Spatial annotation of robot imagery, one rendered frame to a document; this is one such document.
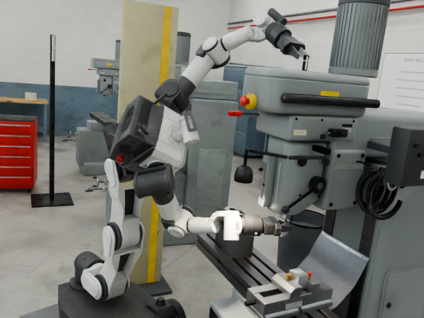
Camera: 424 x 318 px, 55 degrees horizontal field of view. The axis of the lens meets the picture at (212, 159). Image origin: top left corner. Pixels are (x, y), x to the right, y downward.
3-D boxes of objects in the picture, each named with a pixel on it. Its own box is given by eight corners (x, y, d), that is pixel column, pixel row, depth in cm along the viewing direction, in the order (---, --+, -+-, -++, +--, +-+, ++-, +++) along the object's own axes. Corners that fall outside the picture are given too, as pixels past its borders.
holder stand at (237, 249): (229, 259, 201) (233, 221, 197) (214, 240, 221) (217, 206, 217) (252, 257, 205) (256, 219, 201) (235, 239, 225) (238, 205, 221)
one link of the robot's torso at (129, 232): (101, 247, 206) (100, 156, 199) (130, 239, 219) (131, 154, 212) (117, 256, 196) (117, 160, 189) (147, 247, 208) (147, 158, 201)
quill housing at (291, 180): (281, 221, 159) (292, 141, 153) (254, 204, 177) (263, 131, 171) (320, 217, 168) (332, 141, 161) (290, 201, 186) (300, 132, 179)
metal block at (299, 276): (296, 290, 162) (298, 276, 161) (287, 282, 167) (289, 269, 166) (306, 288, 164) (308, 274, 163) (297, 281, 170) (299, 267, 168)
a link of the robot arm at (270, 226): (283, 221, 166) (255, 220, 164) (280, 243, 168) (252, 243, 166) (272, 210, 178) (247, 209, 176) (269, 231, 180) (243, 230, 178)
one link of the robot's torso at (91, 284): (79, 288, 226) (80, 266, 223) (111, 278, 239) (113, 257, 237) (98, 306, 211) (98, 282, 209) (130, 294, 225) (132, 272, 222)
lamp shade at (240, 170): (230, 180, 154) (232, 164, 153) (238, 176, 160) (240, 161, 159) (248, 184, 151) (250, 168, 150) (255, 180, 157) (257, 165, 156)
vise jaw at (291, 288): (289, 298, 157) (291, 289, 156) (270, 282, 167) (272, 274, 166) (301, 296, 159) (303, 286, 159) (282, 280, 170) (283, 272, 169)
